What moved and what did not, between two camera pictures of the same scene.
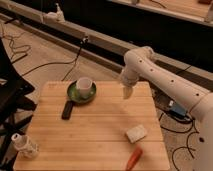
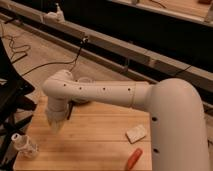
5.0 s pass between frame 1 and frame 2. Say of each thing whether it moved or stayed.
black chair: stayed
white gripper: moved
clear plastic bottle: stayed
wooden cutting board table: stayed
